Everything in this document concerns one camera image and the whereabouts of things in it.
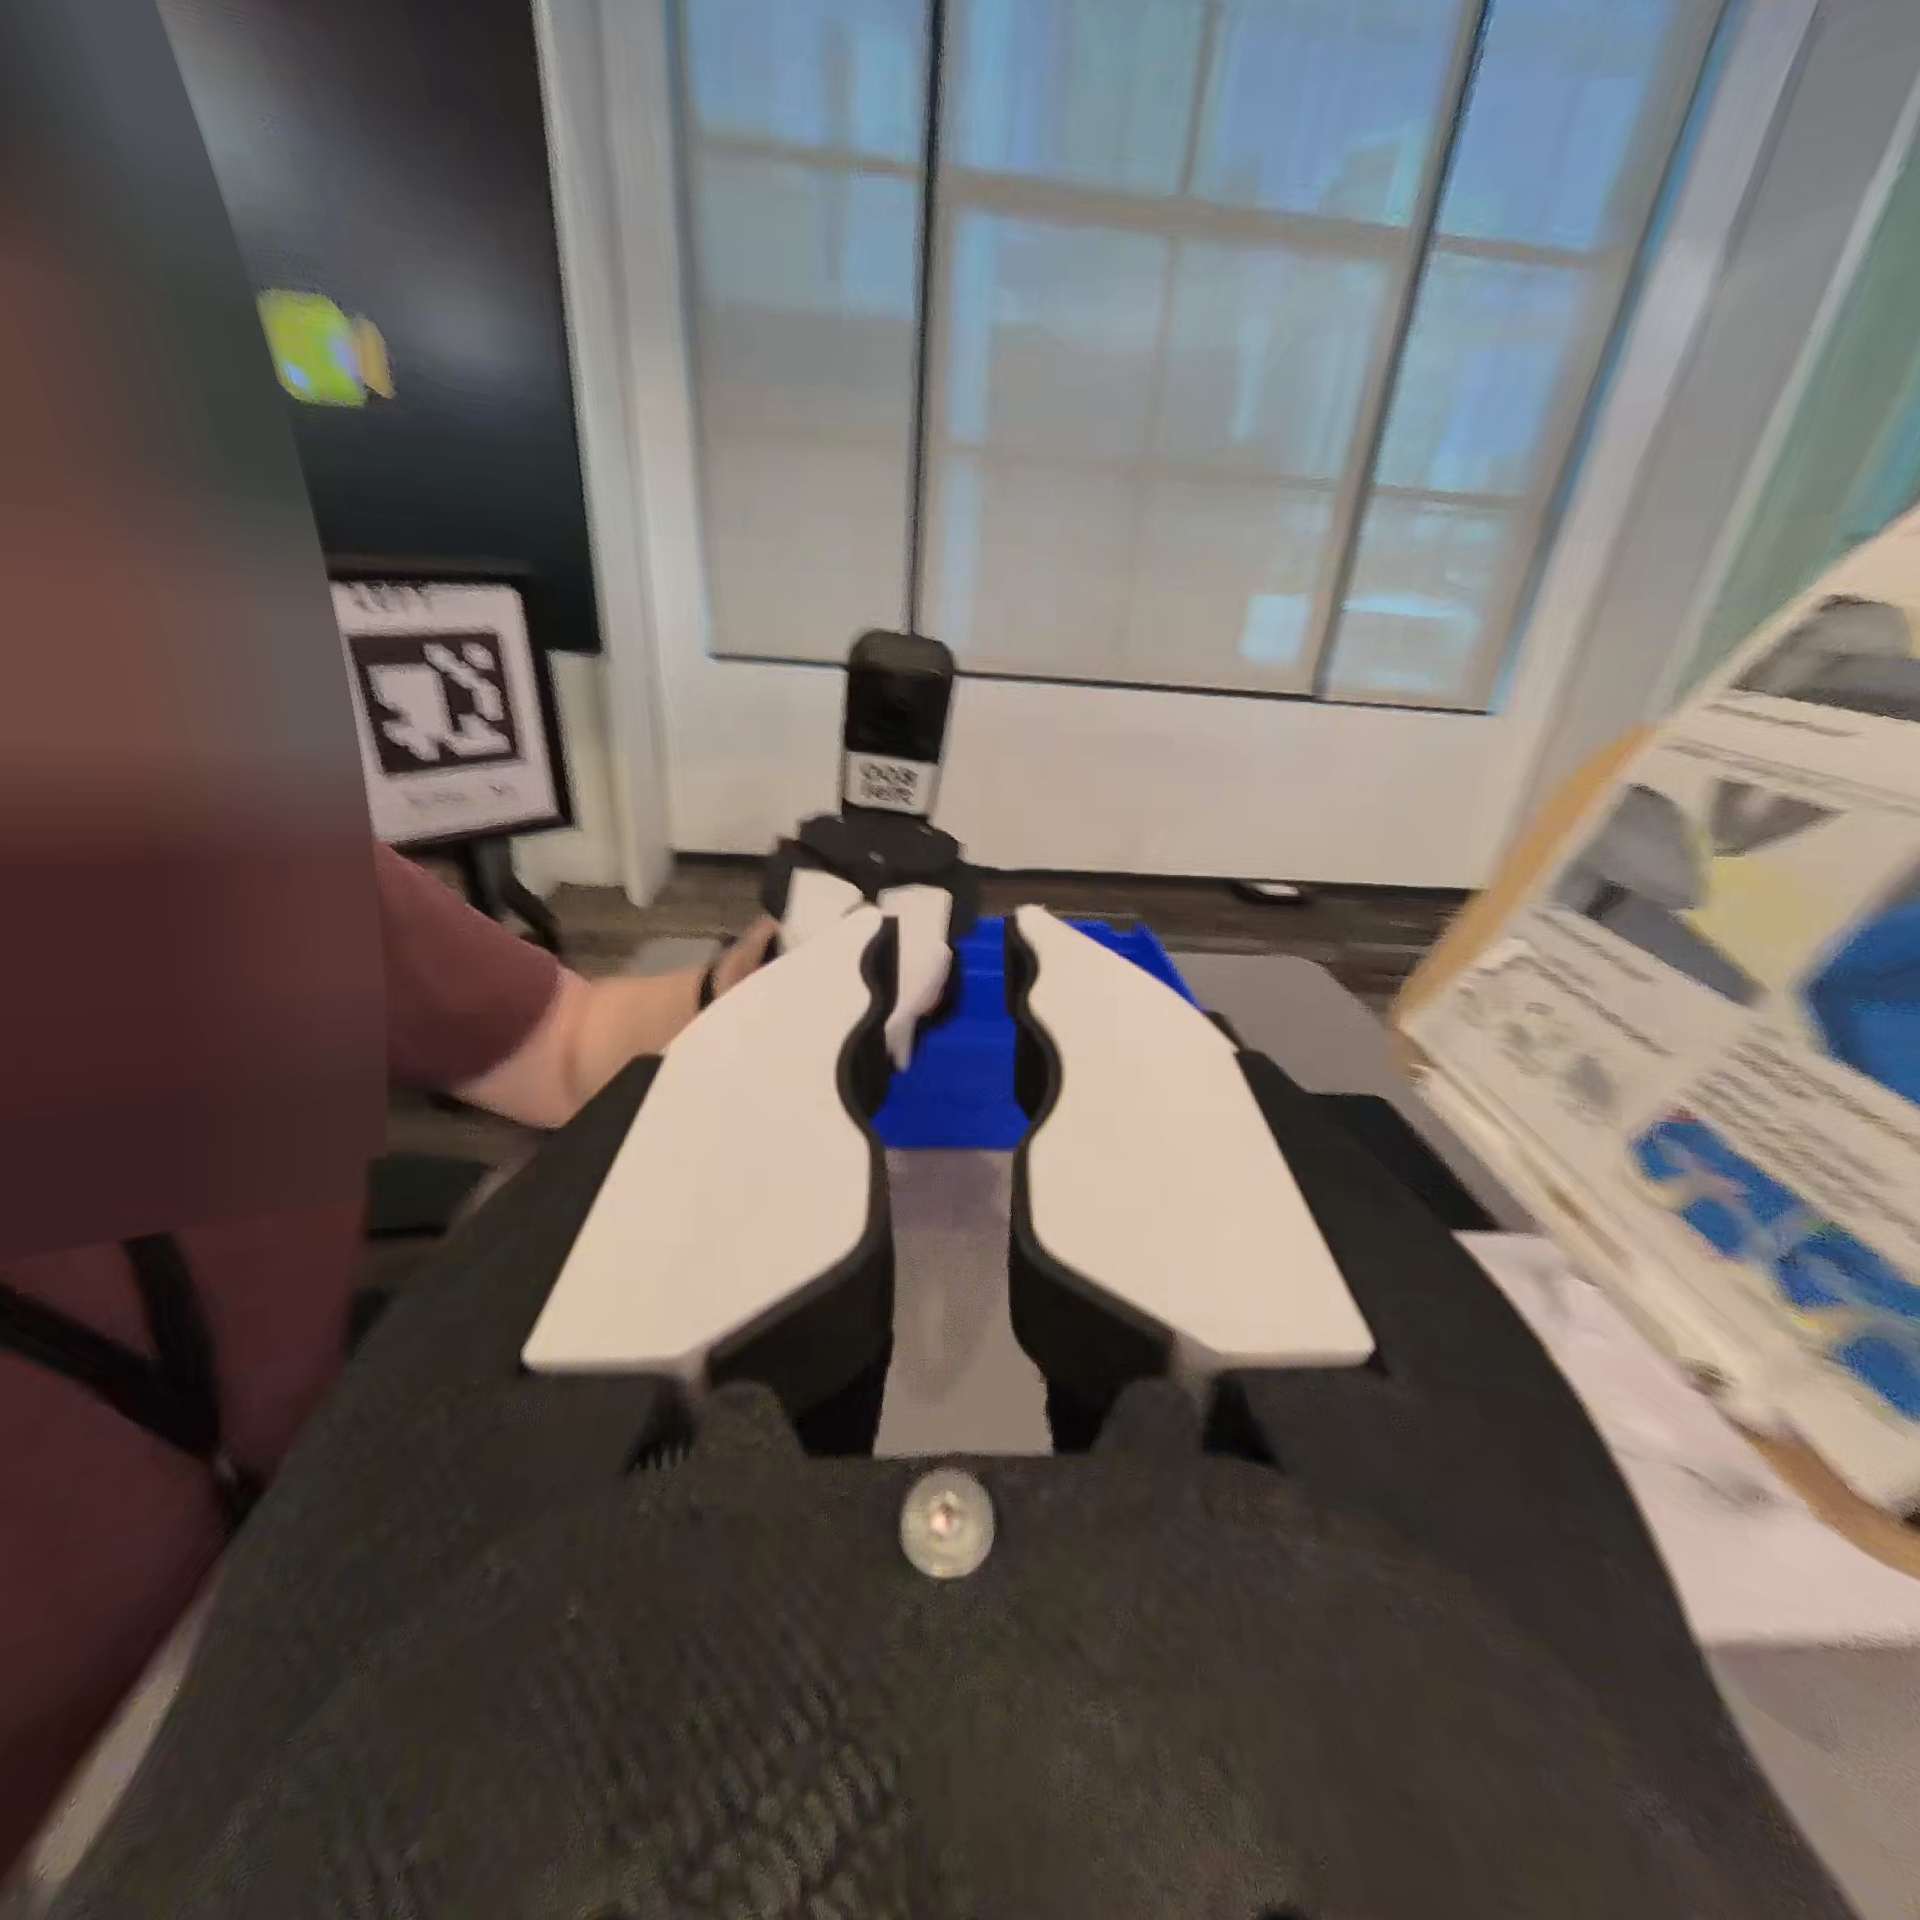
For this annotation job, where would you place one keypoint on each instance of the white paper sheets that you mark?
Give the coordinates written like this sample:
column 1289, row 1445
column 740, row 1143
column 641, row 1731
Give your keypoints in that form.
column 1621, row 1440

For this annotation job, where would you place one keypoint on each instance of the framed marker sign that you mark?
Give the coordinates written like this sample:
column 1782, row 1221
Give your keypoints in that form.
column 451, row 705

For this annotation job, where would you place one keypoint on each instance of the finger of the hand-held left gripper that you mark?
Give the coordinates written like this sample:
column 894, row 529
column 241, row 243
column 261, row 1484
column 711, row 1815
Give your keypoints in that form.
column 918, row 983
column 820, row 909

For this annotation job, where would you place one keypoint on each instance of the blue plastic parts bin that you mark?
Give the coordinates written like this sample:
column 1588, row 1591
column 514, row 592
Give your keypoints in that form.
column 962, row 1079

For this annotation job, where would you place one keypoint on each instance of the yellow green sticker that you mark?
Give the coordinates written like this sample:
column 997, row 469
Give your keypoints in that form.
column 323, row 348

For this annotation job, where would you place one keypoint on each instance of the large paned window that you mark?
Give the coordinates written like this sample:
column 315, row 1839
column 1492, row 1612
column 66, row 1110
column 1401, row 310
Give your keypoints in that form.
column 1171, row 345

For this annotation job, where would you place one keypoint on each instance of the black wall panel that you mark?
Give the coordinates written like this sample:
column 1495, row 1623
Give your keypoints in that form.
column 435, row 195

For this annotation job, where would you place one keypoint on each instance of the person's left hand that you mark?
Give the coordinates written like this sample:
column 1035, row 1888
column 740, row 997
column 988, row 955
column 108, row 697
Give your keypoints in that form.
column 748, row 949

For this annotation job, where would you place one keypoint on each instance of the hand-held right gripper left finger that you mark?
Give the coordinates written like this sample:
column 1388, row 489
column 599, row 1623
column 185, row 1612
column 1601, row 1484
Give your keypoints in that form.
column 721, row 1185

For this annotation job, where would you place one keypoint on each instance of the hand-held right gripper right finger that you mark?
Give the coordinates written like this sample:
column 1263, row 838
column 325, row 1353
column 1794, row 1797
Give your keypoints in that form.
column 1185, row 1185

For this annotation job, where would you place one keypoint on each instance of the printed cardboard box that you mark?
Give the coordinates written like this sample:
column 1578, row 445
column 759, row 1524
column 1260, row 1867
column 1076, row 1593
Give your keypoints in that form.
column 1695, row 1051

